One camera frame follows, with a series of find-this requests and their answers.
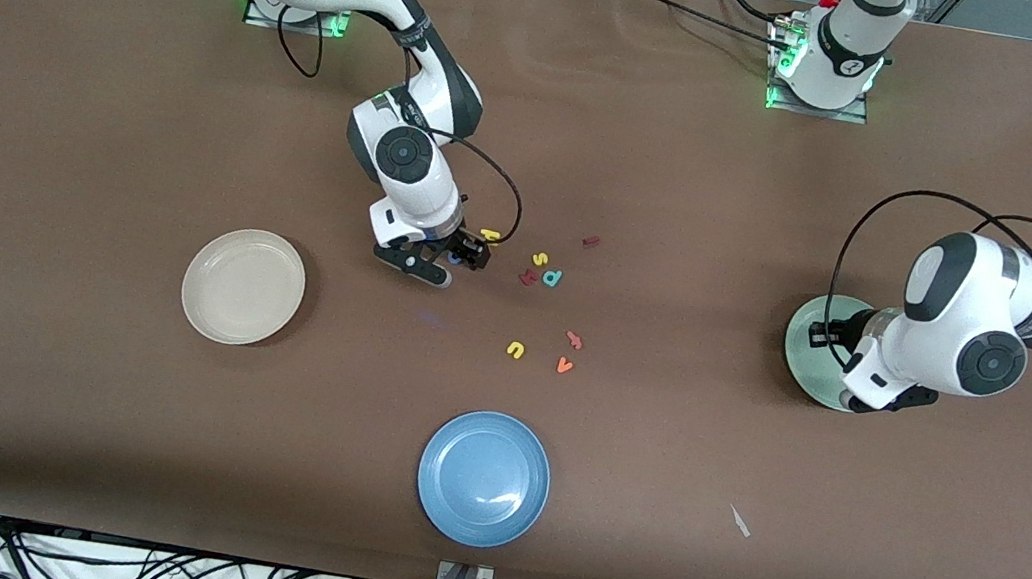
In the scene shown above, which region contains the pale green round plate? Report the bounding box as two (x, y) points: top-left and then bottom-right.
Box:
(775, 288), (884, 417)

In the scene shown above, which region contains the brown table cover sheet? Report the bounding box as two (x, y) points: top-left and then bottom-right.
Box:
(0, 0), (1032, 579)

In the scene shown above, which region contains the beige brown round plate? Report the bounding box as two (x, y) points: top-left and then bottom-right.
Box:
(174, 220), (313, 355)

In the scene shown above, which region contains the blue round plate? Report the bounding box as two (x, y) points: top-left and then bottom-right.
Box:
(408, 402), (560, 557)

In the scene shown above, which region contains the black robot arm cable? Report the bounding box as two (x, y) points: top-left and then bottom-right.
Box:
(818, 0), (1032, 398)
(135, 0), (554, 250)

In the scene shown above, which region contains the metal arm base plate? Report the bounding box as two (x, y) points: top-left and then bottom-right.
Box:
(243, 0), (357, 40)
(765, 23), (880, 126)

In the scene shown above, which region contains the thin black table cable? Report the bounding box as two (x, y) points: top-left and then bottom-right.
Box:
(613, 0), (791, 53)

